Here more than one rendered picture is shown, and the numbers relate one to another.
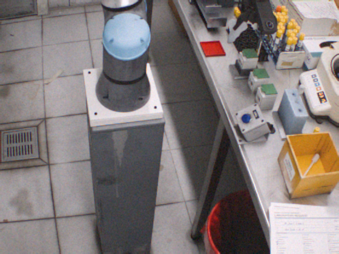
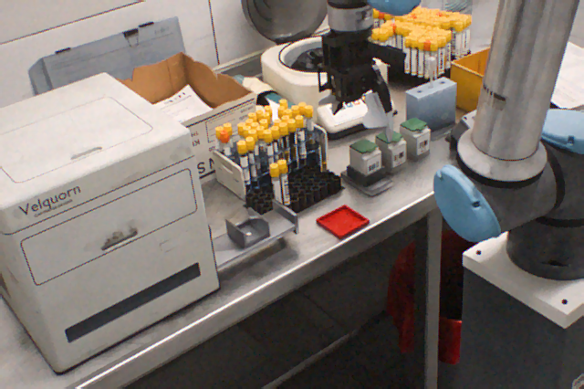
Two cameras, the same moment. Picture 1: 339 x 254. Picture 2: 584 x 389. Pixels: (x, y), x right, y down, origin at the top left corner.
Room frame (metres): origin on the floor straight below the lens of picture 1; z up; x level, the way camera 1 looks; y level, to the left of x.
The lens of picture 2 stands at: (1.54, 0.92, 1.67)
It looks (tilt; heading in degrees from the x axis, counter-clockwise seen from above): 34 degrees down; 255
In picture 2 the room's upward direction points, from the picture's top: 6 degrees counter-clockwise
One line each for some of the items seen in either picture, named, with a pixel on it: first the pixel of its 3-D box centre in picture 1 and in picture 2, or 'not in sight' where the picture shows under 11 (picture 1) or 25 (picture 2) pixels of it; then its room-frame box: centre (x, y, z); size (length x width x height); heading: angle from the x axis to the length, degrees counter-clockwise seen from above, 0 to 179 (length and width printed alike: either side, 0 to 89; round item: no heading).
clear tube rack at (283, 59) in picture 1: (279, 40); (271, 155); (1.24, -0.33, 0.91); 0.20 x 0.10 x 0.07; 19
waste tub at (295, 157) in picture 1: (310, 165); (493, 83); (0.72, -0.37, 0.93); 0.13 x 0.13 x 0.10; 15
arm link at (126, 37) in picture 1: (125, 44); (562, 160); (0.92, 0.14, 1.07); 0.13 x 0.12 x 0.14; 10
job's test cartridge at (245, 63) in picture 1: (247, 61); (365, 162); (1.09, -0.21, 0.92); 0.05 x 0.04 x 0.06; 109
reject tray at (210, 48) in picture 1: (212, 48); (342, 221); (1.18, -0.10, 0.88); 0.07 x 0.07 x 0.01; 19
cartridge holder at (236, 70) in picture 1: (245, 68); (366, 174); (1.09, -0.21, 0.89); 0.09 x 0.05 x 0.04; 109
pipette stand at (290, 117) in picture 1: (292, 114); (431, 109); (0.89, -0.33, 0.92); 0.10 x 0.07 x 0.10; 13
